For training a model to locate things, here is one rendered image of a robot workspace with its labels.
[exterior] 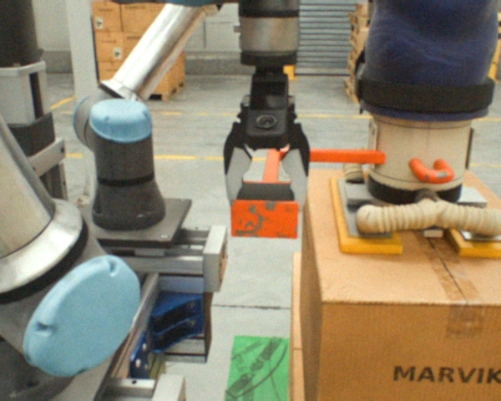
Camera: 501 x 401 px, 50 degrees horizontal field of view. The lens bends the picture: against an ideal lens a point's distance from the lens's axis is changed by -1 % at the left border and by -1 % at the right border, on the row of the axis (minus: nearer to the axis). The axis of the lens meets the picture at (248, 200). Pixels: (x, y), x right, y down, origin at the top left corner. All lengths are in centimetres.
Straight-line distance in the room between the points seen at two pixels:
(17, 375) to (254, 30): 47
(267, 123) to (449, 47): 39
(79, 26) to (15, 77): 308
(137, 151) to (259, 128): 48
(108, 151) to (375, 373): 61
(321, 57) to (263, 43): 954
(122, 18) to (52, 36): 350
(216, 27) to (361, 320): 967
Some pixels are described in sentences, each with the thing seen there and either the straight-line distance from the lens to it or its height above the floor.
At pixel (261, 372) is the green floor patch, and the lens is 234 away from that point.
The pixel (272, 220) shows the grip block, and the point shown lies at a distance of 69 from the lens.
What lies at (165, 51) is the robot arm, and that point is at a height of 136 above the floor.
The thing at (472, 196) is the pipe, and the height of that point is 112.
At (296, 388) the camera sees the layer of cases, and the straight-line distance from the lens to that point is 143.
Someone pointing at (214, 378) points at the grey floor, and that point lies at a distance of 232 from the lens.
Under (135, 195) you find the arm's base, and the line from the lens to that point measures 107.
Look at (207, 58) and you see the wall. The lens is 1025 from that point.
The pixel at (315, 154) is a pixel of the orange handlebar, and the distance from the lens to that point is 96.
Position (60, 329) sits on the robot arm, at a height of 122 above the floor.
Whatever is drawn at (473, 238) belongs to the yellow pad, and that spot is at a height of 110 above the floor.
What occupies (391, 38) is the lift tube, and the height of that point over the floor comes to 141.
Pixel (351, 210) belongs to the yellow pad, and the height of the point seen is 110.
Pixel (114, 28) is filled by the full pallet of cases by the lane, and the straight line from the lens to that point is 790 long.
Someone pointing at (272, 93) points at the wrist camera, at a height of 136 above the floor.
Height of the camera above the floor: 148
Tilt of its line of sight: 21 degrees down
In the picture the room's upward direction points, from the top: straight up
